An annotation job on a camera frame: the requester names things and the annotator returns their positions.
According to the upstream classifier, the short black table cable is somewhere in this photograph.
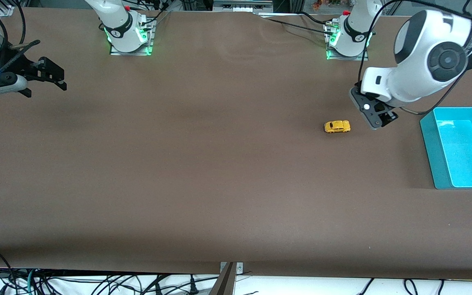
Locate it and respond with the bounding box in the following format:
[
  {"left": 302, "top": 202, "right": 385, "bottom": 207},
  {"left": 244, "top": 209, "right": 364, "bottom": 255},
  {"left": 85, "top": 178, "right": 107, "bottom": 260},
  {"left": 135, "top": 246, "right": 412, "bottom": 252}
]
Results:
[{"left": 297, "top": 11, "right": 330, "bottom": 25}]

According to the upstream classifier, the small metal bracket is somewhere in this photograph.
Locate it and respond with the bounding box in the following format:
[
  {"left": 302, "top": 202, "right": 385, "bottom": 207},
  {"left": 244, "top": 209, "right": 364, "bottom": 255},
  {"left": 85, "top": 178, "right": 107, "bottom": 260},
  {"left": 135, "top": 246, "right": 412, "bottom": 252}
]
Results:
[{"left": 220, "top": 262, "right": 244, "bottom": 274}]

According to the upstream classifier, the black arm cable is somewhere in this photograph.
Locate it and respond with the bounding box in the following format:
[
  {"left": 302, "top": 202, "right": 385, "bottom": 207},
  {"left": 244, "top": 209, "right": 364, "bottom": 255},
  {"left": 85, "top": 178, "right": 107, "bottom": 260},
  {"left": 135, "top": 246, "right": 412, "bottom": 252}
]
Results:
[
  {"left": 357, "top": 0, "right": 472, "bottom": 116},
  {"left": 0, "top": 0, "right": 41, "bottom": 76}
]

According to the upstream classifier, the yellow beetle toy car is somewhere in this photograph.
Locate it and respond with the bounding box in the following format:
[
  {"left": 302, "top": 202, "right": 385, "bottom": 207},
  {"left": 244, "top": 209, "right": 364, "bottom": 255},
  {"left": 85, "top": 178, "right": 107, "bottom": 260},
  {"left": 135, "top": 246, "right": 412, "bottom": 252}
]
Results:
[{"left": 324, "top": 120, "right": 351, "bottom": 134}]

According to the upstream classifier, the dark brown pole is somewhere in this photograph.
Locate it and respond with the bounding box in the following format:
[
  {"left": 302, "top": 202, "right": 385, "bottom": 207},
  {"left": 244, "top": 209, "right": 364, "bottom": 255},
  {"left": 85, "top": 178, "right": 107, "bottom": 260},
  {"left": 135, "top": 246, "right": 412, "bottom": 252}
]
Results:
[{"left": 209, "top": 262, "right": 236, "bottom": 295}]

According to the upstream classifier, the teal plastic bin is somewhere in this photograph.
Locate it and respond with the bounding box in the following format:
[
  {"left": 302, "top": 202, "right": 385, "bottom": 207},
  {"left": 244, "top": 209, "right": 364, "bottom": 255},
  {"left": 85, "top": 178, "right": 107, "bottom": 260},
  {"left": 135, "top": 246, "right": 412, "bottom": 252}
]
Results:
[{"left": 420, "top": 107, "right": 472, "bottom": 190}]

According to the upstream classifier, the long black table cable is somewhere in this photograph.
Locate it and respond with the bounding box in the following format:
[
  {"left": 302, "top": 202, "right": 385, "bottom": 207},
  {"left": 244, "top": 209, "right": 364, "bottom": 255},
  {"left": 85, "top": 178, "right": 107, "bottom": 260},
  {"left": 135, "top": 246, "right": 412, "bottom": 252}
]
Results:
[{"left": 256, "top": 14, "right": 336, "bottom": 35}]

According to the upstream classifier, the grey power strip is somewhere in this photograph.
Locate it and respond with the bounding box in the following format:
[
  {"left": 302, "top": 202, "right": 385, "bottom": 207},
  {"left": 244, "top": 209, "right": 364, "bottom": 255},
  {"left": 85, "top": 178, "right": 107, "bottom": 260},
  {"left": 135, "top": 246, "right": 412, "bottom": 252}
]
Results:
[{"left": 213, "top": 0, "right": 274, "bottom": 13}]

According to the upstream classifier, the black base cable bundle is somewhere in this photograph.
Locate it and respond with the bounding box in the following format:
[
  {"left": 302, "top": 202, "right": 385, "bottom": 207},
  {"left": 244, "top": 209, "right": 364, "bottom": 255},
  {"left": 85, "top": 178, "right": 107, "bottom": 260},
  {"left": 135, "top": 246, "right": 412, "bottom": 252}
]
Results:
[{"left": 136, "top": 0, "right": 172, "bottom": 26}]

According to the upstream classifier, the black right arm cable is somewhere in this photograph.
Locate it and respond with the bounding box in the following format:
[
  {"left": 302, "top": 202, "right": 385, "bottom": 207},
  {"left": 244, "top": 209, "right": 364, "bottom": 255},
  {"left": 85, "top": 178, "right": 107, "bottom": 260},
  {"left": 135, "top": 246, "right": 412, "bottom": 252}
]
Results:
[{"left": 0, "top": 0, "right": 41, "bottom": 76}]

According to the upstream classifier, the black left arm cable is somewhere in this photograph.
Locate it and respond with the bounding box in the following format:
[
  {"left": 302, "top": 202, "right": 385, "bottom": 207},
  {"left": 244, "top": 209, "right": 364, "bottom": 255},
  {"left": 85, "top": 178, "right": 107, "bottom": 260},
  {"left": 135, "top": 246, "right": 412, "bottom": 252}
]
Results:
[{"left": 357, "top": 0, "right": 472, "bottom": 116}]

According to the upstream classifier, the brown table cover sheet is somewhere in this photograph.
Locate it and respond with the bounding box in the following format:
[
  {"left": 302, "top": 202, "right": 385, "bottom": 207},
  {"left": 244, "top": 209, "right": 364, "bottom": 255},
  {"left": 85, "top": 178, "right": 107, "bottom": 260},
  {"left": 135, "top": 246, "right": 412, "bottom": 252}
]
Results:
[{"left": 0, "top": 7, "right": 472, "bottom": 281}]

